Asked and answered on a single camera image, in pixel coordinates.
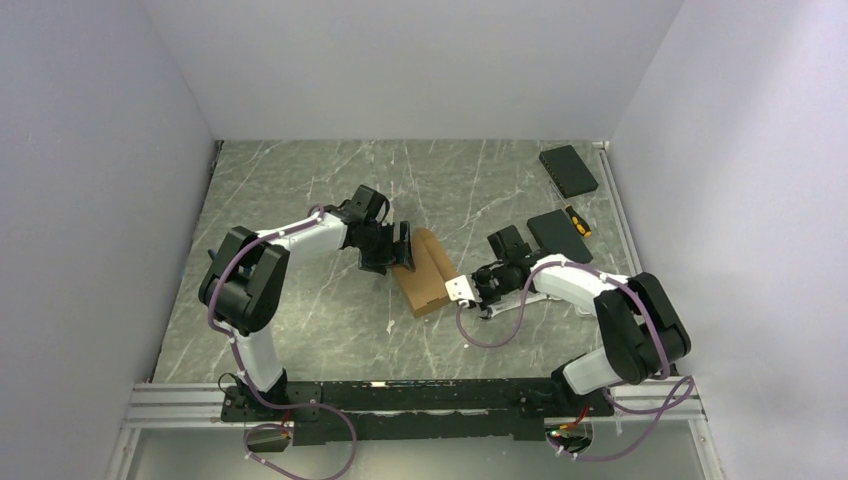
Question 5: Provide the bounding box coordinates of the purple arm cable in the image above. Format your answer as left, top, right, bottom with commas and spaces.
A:
455, 261, 697, 464
206, 205, 359, 480

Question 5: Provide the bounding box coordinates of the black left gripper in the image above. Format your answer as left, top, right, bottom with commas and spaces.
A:
356, 221, 415, 275

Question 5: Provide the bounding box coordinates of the clear plastic lid case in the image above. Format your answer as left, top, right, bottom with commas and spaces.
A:
575, 306, 595, 319

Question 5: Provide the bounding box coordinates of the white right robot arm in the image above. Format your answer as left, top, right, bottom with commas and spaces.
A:
471, 226, 692, 415

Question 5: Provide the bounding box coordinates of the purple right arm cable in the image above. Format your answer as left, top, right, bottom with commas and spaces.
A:
455, 261, 697, 464

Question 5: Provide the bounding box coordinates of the black flat box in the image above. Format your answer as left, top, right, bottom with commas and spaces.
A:
538, 145, 599, 199

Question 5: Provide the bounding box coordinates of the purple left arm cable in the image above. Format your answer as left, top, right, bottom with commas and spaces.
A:
206, 205, 359, 480

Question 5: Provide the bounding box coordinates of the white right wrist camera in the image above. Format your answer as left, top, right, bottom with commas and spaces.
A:
445, 275, 478, 307

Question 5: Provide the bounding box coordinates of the silver combination wrench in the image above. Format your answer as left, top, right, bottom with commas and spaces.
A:
479, 292, 559, 320

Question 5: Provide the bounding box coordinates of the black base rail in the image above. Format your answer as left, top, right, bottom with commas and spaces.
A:
221, 377, 613, 446

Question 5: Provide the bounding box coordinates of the brown cardboard paper box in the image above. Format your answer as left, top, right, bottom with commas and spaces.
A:
391, 228, 459, 318

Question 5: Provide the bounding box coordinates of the aluminium frame rail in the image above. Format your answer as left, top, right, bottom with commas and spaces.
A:
121, 377, 725, 479

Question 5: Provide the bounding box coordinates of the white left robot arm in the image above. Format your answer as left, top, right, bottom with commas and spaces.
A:
198, 185, 416, 420

